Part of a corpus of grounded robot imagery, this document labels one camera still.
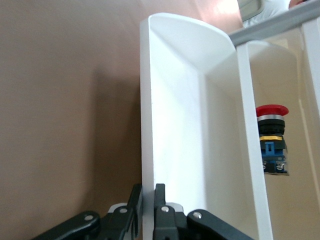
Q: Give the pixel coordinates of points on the grey metal frame bar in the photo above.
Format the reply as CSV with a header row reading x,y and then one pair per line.
x,y
275,23

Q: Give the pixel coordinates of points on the white fabric garment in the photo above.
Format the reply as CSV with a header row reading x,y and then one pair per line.
x,y
272,12

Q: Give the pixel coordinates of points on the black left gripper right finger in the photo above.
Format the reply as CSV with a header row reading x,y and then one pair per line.
x,y
170,225

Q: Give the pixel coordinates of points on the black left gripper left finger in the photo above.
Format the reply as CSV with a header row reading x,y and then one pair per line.
x,y
85,225

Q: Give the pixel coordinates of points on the white plastic drawer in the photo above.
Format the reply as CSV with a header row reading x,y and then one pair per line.
x,y
180,112

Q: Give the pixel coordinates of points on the beige framed panel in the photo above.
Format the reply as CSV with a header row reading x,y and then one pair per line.
x,y
251,7

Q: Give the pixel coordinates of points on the red mushroom push button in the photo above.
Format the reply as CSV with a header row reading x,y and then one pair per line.
x,y
271,140

